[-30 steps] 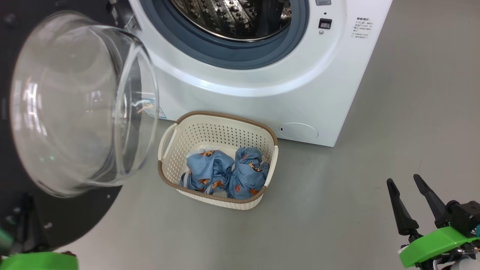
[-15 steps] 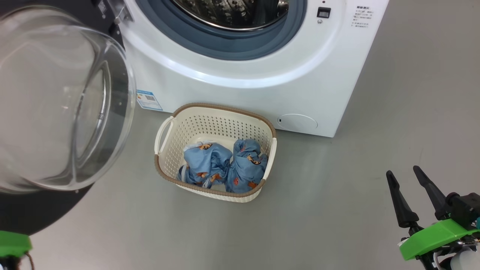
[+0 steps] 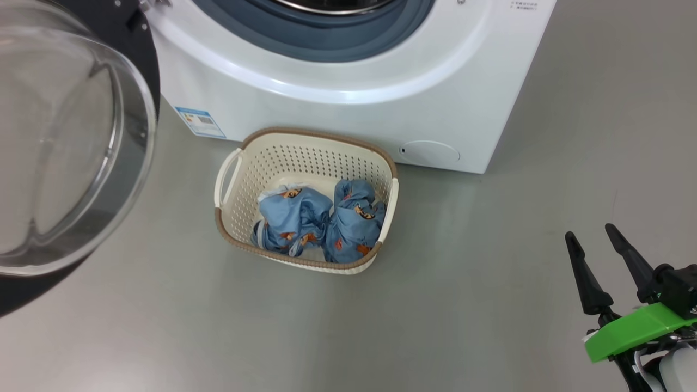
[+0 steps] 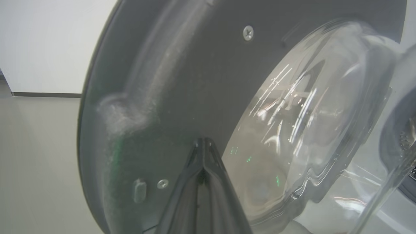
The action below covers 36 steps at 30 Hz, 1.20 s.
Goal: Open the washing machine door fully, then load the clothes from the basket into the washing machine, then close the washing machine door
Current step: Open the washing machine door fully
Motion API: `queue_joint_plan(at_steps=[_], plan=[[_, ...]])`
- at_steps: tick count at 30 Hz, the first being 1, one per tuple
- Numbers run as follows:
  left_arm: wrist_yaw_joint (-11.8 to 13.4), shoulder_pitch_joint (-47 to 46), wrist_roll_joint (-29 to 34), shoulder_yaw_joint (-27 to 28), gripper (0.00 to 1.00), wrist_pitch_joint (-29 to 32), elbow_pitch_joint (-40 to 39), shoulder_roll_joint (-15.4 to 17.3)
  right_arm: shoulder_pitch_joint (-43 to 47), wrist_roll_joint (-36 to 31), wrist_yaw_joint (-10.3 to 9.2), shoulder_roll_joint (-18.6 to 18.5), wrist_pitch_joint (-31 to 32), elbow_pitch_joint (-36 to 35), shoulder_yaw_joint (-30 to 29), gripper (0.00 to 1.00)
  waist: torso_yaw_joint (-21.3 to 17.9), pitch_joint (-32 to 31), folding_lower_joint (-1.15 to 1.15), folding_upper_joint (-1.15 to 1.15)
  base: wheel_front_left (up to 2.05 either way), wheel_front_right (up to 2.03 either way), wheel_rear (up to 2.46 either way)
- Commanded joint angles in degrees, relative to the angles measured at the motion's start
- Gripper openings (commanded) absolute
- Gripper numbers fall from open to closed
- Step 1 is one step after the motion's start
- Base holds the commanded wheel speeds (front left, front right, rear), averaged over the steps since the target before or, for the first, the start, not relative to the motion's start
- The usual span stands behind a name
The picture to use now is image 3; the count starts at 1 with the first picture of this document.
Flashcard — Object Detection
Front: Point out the white front-load washing machine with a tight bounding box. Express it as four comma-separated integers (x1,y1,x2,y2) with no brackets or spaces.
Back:
143,0,559,175

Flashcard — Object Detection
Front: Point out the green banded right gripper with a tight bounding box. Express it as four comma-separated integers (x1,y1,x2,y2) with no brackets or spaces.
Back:
565,223,697,364

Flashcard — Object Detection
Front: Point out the cream perforated laundry basket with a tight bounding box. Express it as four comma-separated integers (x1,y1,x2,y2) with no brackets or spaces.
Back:
213,127,400,275

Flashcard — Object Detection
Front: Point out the round dark glass washer door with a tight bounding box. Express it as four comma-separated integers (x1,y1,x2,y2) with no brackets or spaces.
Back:
0,0,161,317

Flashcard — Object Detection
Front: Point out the blue patterned clothing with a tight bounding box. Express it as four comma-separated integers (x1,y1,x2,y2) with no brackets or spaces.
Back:
250,185,334,258

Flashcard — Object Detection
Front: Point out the blue energy label sticker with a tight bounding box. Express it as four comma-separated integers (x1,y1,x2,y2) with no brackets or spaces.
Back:
174,107,227,139

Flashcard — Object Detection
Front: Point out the grey rubber door seal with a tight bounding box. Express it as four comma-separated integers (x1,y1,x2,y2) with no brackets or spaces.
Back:
191,0,436,63

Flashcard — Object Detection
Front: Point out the blue printed garment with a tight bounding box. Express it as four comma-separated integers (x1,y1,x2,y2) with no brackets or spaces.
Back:
322,179,387,264

